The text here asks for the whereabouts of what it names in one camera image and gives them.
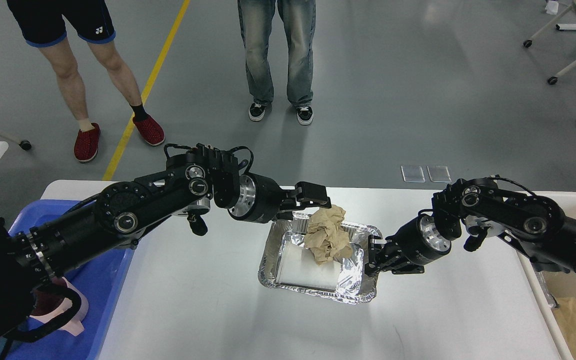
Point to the clear floor plate left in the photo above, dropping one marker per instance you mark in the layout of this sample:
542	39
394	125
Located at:
413	174

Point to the brown paper in bin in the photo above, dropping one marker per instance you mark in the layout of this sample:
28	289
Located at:
565	316

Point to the clear floor plate right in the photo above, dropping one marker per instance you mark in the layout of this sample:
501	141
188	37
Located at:
439	173

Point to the beige plastic bin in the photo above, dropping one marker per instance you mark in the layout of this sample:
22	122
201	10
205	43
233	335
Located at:
559	283

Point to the foil tray in bin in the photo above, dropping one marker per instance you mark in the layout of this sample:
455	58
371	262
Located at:
548	295

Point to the aluminium foil tray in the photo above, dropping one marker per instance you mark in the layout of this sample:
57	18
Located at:
353	286

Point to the clear floor plate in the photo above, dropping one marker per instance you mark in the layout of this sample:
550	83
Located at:
439	173
413	174

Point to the white paper cup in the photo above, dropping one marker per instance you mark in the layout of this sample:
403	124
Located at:
297	267

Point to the brown paper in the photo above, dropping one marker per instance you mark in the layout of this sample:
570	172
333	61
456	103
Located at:
565	316
325	237

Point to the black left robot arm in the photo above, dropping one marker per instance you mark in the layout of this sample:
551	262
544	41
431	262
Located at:
33	306

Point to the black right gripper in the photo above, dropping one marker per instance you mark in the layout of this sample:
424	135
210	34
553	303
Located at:
416	244

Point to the blue plastic bin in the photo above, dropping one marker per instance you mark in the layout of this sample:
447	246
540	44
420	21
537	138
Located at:
100	280

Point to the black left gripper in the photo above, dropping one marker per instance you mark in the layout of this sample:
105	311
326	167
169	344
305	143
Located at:
261	200

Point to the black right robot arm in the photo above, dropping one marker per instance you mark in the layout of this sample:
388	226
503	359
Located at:
532	224

